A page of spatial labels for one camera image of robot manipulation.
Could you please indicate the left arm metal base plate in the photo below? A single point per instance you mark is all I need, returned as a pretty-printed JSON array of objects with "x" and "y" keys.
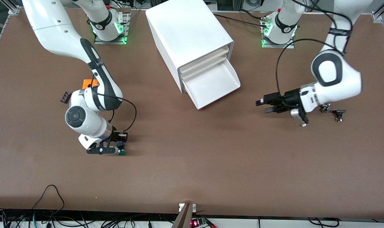
[{"x": 279, "y": 46}]

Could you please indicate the small black terminal block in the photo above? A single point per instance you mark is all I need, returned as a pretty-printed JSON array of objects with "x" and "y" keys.
[{"x": 64, "y": 97}]

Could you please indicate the orange box with hole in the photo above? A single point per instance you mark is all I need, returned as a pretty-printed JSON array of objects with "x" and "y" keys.
[{"x": 86, "y": 84}]

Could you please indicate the green push button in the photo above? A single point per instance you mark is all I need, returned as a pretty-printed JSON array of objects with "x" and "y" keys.
[{"x": 122, "y": 153}]

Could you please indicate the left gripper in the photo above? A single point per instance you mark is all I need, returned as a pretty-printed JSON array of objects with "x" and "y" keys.
[{"x": 290, "y": 98}]

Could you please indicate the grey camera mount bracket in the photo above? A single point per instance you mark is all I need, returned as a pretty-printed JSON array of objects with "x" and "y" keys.
[{"x": 184, "y": 218}]

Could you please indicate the small black metal component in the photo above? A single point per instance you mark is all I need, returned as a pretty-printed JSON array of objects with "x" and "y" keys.
[{"x": 325, "y": 109}]

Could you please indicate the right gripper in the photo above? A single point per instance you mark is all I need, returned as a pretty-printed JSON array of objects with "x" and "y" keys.
[{"x": 116, "y": 136}]

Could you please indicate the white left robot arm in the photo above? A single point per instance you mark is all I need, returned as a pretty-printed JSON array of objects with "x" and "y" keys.
[{"x": 347, "y": 82}]

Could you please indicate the circuit board with red light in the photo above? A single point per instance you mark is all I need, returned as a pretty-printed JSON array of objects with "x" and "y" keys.
[{"x": 195, "y": 223}]

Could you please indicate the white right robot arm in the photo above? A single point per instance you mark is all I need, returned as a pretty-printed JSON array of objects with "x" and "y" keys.
[{"x": 52, "y": 28}]

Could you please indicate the black component with brass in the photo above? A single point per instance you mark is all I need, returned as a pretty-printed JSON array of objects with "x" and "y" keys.
[{"x": 338, "y": 112}]

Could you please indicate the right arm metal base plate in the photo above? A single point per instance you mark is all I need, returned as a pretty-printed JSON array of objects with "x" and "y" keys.
[{"x": 127, "y": 28}]

